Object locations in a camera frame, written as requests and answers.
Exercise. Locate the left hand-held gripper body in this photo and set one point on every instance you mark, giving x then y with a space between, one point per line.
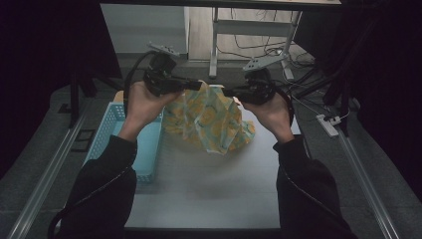
161 79

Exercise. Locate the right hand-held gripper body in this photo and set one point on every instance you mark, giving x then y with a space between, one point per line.
260 88

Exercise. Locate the yellow patterned fabric bag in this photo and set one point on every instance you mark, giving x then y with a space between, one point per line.
209 119

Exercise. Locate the light blue perforated plastic basket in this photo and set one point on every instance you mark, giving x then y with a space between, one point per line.
149 149

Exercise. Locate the person's right hand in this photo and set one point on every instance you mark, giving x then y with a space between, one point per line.
277 116

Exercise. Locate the person's left hand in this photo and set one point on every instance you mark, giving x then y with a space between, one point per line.
142 109

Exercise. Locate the wooden table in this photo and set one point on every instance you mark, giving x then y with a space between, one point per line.
118 97

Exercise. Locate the white cabinet panel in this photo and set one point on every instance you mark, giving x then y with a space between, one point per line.
142 28

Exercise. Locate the white power strip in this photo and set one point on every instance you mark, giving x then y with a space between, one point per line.
327 125

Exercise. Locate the black metal stand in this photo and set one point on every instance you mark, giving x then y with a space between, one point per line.
74 99
341 96

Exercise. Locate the dark curtain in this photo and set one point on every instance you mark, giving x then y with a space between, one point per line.
388 66
40 49

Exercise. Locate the white desk frame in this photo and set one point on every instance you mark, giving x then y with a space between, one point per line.
252 28

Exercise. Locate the black floor bracket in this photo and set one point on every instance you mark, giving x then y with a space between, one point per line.
83 141

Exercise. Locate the aluminium floor rail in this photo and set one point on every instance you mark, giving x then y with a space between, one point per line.
368 189
46 179

